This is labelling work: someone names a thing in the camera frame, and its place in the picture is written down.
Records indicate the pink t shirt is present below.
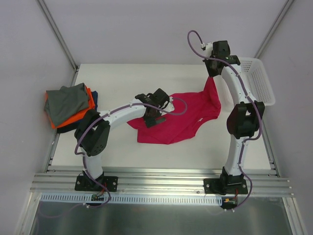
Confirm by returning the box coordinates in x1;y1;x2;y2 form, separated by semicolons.
127;77;222;145

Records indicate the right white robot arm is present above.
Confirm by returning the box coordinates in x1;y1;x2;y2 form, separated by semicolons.
201;41;265;193

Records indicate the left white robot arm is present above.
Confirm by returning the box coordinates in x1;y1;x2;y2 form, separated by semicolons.
74;88;174;190

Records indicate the white plastic basket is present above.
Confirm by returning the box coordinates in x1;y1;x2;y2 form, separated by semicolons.
223;57;276;108

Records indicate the orange t shirt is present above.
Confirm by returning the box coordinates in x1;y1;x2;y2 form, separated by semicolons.
48;87;95;129

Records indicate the blue t shirt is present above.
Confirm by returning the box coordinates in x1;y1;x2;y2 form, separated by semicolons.
91;91;98;111

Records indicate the black t shirt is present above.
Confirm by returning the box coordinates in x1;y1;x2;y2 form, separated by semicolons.
57;120;81;134

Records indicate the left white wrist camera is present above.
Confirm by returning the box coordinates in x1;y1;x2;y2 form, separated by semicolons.
164;96;175;112

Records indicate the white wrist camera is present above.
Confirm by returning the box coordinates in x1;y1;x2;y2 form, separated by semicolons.
164;96;175;112
201;42;213;53

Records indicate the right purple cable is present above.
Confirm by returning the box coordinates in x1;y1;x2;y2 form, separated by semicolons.
187;30;264;209

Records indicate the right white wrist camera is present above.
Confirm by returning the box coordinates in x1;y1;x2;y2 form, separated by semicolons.
201;42;213;53

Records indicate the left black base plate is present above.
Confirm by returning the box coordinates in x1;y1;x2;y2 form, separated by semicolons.
74;171;118;192

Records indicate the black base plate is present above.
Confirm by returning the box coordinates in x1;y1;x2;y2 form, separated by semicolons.
203;178;248;195
74;171;118;192

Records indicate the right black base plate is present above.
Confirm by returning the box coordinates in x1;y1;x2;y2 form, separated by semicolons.
203;178;248;195

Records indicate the aluminium rail frame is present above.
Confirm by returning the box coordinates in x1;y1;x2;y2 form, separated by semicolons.
29;63;294;197

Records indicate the white slotted cable duct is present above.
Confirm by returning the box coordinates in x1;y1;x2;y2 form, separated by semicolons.
40;193;222;206

